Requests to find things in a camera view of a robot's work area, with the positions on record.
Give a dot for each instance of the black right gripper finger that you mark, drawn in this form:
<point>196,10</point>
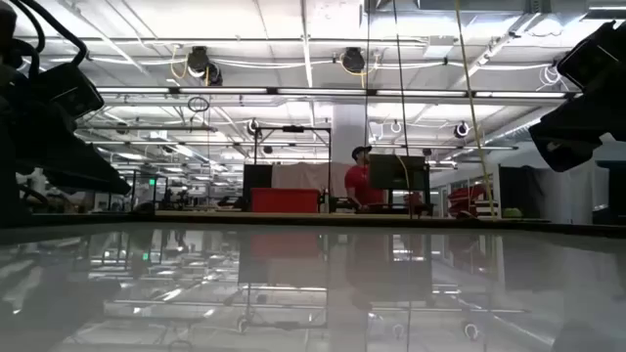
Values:
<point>562,142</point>

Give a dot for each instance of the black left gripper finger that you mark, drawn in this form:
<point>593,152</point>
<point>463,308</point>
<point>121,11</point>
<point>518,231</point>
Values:
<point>88,178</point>

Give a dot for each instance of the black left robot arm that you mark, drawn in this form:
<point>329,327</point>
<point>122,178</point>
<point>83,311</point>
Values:
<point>10,146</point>

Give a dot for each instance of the white curtain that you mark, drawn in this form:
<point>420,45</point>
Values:
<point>567,195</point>

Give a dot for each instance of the dark curtain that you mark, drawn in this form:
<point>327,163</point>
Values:
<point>518,190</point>

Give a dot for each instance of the green rounded object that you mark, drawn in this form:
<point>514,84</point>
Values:
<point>512,213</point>

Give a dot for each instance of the red cart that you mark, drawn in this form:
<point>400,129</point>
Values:
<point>464,198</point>

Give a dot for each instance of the black monitor on stand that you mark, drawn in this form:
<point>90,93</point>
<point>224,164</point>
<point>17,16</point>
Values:
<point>398,171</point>

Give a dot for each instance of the black flat panel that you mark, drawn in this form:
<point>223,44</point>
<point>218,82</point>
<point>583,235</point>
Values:
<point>256,178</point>

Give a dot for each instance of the red plastic bin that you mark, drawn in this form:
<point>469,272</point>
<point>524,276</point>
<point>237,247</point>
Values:
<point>283,200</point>

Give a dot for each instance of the person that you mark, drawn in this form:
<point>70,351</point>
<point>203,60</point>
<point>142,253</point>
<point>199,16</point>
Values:
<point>359,186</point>

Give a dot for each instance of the long ceiling light strip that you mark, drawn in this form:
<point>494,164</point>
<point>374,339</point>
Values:
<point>318,91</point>

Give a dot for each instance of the black open frame enclosure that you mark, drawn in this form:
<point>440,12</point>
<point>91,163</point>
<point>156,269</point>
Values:
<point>133,195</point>

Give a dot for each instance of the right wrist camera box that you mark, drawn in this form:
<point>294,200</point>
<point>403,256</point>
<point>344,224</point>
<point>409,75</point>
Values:
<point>594,58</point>

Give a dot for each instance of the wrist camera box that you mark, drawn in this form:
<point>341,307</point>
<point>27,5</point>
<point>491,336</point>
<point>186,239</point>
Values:
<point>68,90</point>
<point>594,58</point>

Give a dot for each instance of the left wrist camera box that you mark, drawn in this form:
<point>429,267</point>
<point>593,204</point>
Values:
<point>68,90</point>

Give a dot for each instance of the black metal frame rig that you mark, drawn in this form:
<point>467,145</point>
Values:
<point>293,129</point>

